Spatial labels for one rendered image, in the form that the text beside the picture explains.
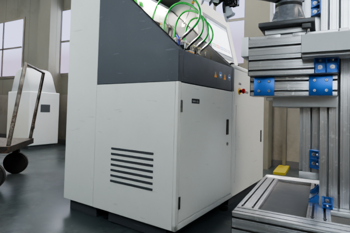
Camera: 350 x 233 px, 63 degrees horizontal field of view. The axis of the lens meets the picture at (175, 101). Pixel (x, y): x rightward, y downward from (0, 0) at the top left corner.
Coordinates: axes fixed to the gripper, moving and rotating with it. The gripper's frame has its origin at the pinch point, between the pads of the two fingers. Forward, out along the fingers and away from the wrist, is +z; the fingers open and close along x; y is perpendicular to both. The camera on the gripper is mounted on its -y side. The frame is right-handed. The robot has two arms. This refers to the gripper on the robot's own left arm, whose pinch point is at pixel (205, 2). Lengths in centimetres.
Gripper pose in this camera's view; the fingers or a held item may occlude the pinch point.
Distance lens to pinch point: 178.5
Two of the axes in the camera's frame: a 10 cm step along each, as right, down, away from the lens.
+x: 7.0, -1.8, 6.9
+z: -3.8, 7.2, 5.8
